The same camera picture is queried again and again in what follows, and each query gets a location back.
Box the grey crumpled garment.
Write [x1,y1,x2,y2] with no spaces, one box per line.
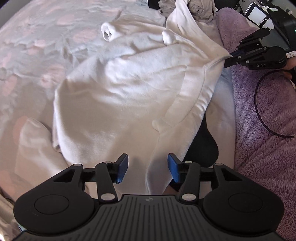
[159,0,218,23]

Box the person's right hand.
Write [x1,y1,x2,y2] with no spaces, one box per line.
[283,57,296,80]

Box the white hooded sweatshirt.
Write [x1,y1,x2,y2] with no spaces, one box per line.
[54,1,228,194]

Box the black cable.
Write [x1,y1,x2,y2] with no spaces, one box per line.
[253,68,296,139]

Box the floral grey pink bedsheet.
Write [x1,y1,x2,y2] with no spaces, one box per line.
[1,1,165,240]

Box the black garment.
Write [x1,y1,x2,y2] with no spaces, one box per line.
[182,115,219,168]

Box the purple fluffy blanket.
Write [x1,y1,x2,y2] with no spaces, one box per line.
[216,7,296,241]

